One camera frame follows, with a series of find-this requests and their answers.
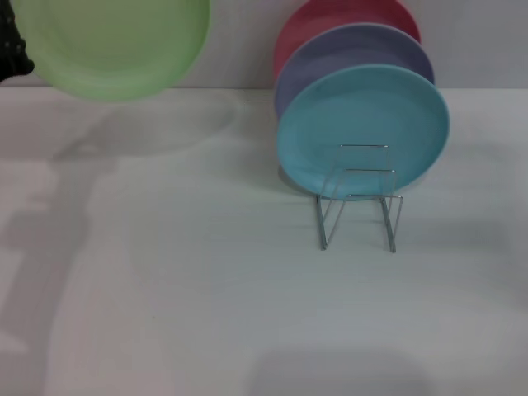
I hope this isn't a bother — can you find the red plate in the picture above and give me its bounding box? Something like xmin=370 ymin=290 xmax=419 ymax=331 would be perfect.
xmin=271 ymin=0 xmax=422 ymax=79

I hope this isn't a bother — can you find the teal plate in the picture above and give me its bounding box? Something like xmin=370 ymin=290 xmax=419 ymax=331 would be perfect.
xmin=276 ymin=64 xmax=450 ymax=202

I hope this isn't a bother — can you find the metal wire plate rack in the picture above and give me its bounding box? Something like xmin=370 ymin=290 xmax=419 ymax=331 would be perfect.
xmin=315 ymin=144 xmax=403 ymax=253

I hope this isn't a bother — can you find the purple plate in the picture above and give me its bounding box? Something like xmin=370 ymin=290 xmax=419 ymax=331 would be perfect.
xmin=274 ymin=23 xmax=436 ymax=120

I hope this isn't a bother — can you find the green plate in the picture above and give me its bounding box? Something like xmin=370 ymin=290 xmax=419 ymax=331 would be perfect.
xmin=12 ymin=0 xmax=211 ymax=100

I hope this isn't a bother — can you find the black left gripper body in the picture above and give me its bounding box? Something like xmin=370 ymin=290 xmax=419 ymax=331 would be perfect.
xmin=0 ymin=0 xmax=34 ymax=83

